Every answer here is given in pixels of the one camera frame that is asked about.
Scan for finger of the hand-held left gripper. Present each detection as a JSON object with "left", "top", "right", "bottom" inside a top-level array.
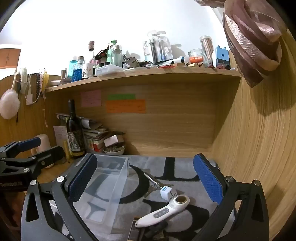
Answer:
[
  {"left": 0, "top": 137, "right": 42, "bottom": 158},
  {"left": 0, "top": 146, "right": 65, "bottom": 179}
]

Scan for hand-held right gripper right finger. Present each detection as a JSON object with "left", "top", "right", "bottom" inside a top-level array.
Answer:
[{"left": 193, "top": 153, "right": 275, "bottom": 241}]

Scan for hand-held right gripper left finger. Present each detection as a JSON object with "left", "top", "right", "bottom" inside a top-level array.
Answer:
[{"left": 21, "top": 153, "right": 100, "bottom": 241}]

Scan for clear plastic storage box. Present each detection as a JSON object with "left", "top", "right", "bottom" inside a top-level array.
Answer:
[{"left": 50, "top": 154, "right": 129, "bottom": 235}]

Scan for keys with white cube keychain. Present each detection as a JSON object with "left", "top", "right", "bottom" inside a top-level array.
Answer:
[{"left": 142, "top": 171, "right": 177, "bottom": 201}]

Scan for white handheld massager device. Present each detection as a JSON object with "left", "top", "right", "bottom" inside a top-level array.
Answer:
[{"left": 134, "top": 195, "right": 190, "bottom": 229}]

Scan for black and gold tube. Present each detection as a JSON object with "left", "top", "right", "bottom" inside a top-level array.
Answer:
[{"left": 128, "top": 218, "right": 140, "bottom": 241}]

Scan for beige cylinder cup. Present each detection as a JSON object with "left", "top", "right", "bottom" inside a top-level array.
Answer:
[{"left": 31, "top": 134, "right": 52, "bottom": 169}]

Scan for white note paper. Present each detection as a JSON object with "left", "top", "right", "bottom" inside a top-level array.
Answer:
[{"left": 53, "top": 125, "right": 68, "bottom": 149}]

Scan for dark wine bottle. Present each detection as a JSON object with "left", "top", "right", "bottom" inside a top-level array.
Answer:
[{"left": 66, "top": 100, "right": 85, "bottom": 158}]

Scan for bowl of small trinkets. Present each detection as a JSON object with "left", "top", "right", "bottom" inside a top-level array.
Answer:
[{"left": 103, "top": 145, "right": 125, "bottom": 156}]

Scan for white fluffy puff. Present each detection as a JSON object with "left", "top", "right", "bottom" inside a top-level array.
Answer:
[{"left": 0, "top": 89, "right": 20, "bottom": 120}]

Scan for stack of books and magazines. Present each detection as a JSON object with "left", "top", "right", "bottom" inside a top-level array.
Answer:
[{"left": 55, "top": 113, "right": 126, "bottom": 153}]

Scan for small white box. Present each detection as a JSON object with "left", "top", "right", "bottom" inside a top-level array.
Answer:
[{"left": 104, "top": 134, "right": 124, "bottom": 147}]

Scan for grey mat with black letters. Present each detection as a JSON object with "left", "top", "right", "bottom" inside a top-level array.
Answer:
[{"left": 55, "top": 155, "right": 237, "bottom": 241}]

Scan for pink sticky note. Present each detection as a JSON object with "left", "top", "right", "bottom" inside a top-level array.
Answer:
[{"left": 81, "top": 90, "right": 102, "bottom": 107}]

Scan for blue patterned glass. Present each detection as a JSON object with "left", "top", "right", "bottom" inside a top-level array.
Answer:
[{"left": 72, "top": 64, "right": 83, "bottom": 82}]

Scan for brown cardboard box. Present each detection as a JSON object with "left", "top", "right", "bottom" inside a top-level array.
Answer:
[{"left": 0, "top": 48, "right": 22, "bottom": 69}]

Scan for teal bottle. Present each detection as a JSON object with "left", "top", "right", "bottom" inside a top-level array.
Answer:
[{"left": 69, "top": 60, "right": 78, "bottom": 80}]

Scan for white printed mug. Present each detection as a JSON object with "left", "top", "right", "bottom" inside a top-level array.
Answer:
[{"left": 82, "top": 63, "right": 94, "bottom": 77}]

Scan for clear flat lidded container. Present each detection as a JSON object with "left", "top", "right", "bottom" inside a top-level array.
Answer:
[{"left": 95, "top": 64, "right": 124, "bottom": 77}]

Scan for wooden shelf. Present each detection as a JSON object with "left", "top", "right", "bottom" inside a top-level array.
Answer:
[{"left": 45, "top": 67, "right": 242, "bottom": 93}]

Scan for green pump bottle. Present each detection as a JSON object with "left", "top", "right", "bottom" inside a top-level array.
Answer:
[{"left": 106, "top": 40, "right": 118, "bottom": 67}]

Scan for clear bottle with silver cap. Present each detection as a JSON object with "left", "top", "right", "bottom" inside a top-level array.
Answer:
[{"left": 111, "top": 45, "right": 123, "bottom": 68}]

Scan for blue box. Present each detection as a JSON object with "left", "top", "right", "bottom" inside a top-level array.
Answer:
[{"left": 216, "top": 46, "right": 230, "bottom": 69}]

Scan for short glass jar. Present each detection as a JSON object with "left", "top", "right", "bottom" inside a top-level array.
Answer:
[{"left": 188, "top": 49, "right": 205, "bottom": 67}]

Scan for tall jar of sticks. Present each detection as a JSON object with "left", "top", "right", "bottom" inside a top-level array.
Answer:
[{"left": 200, "top": 35, "right": 214, "bottom": 67}]

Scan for clear plastic packaging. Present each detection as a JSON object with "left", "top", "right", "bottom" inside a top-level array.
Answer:
[{"left": 144, "top": 31, "right": 173, "bottom": 64}]

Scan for white charger with cable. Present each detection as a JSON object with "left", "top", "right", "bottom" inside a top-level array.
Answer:
[{"left": 25, "top": 74, "right": 33, "bottom": 106}]

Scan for patterned hanging strap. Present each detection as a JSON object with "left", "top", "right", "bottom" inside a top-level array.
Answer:
[{"left": 34, "top": 73, "right": 42, "bottom": 103}]

